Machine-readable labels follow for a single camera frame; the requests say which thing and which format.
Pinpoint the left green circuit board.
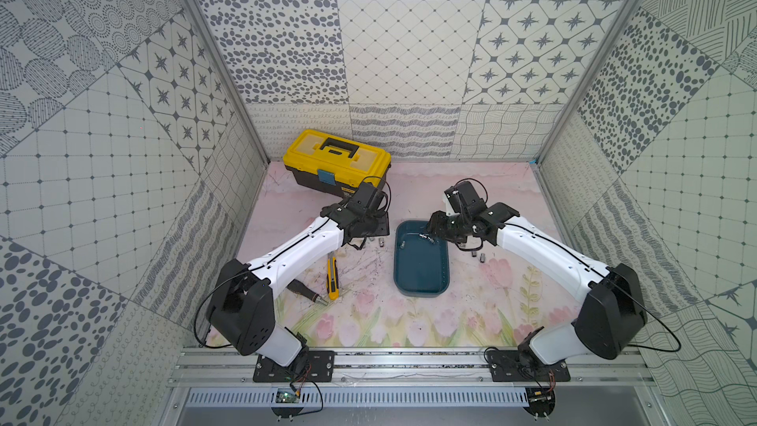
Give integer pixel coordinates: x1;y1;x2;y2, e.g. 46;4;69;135
271;389;303;418

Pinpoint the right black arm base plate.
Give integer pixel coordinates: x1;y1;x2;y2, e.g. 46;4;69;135
483;347;571;384

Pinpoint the white slotted cable duct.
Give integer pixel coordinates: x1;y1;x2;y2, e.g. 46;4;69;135
185;386;528;407

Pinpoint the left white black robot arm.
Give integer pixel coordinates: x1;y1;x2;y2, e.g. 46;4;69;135
196;177;392;375

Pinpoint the aluminium mounting rail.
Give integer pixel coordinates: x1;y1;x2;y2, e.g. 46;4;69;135
168;347;654;387

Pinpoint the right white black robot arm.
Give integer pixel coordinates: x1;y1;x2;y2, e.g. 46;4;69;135
427;179;648;367

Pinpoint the yellow utility knife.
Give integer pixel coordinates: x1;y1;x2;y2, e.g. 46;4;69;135
326;252;339;301

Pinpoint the right black circuit board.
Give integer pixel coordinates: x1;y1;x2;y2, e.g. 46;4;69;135
524;388;556;419

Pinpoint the yellow black toolbox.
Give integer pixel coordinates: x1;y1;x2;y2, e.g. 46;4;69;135
282;129;392;196

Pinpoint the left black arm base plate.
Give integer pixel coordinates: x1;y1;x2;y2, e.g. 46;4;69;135
254;349;336;384

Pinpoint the teal plastic storage tray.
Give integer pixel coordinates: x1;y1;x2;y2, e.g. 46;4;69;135
393;220;449;298

